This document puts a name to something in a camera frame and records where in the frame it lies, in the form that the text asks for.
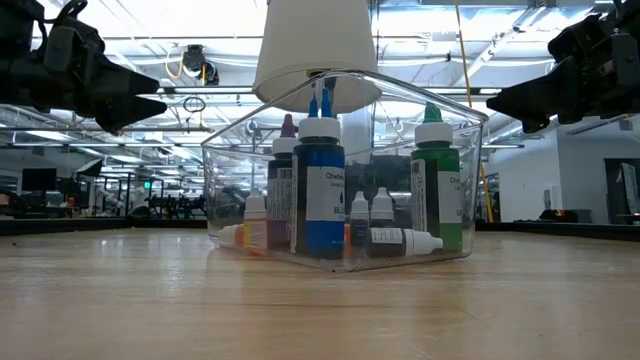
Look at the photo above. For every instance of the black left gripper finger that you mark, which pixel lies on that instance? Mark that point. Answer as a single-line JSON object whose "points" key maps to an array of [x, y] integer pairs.
{"points": [[120, 80], [125, 112]]}

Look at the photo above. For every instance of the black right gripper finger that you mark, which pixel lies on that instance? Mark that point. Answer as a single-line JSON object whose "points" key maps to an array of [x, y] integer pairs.
{"points": [[540, 123], [545, 90]]}

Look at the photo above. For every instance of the large green food coloring bottle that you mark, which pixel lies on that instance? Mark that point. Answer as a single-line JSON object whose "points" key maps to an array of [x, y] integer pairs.
{"points": [[440, 200]]}

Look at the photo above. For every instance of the small orange food coloring bottle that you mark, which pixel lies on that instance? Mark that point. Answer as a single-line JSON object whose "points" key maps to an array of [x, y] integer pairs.
{"points": [[232, 236]]}

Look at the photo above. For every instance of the small yellow food coloring bottle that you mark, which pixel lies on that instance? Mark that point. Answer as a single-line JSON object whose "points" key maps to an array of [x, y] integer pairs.
{"points": [[255, 225]]}

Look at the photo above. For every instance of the large purple food coloring bottle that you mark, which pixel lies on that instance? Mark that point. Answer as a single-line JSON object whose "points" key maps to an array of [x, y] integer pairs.
{"points": [[280, 190]]}

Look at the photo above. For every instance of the small black food coloring bottle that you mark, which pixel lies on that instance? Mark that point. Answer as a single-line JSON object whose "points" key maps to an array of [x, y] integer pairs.
{"points": [[405, 242]]}

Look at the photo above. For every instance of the small blue food coloring bottle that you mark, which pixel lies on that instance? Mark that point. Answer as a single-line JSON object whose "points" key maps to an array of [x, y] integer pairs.
{"points": [[359, 220]]}

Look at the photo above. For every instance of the large blue food coloring bottle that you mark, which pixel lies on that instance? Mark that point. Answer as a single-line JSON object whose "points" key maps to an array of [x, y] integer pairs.
{"points": [[320, 200]]}

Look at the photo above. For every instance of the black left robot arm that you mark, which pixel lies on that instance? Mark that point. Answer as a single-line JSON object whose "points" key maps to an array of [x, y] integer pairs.
{"points": [[17, 25]]}

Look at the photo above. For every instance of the black overhead device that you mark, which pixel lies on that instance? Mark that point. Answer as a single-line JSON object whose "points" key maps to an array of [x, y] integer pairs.
{"points": [[200, 62]]}

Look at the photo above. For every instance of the dark glass door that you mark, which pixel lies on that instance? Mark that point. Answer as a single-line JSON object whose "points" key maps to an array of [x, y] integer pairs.
{"points": [[615, 190]]}

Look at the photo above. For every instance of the black monitor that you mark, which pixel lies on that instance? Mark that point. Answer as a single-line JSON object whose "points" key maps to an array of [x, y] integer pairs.
{"points": [[39, 178]]}

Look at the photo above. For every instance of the clear plastic bin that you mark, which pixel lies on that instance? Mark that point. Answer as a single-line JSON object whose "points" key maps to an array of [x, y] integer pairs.
{"points": [[225, 200]]}

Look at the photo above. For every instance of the silver table lamp white shade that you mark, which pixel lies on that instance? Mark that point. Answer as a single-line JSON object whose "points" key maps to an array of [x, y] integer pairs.
{"points": [[315, 40]]}

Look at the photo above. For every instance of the black aluminium table frame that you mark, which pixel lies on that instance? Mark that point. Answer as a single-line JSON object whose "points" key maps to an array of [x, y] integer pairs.
{"points": [[50, 226]]}

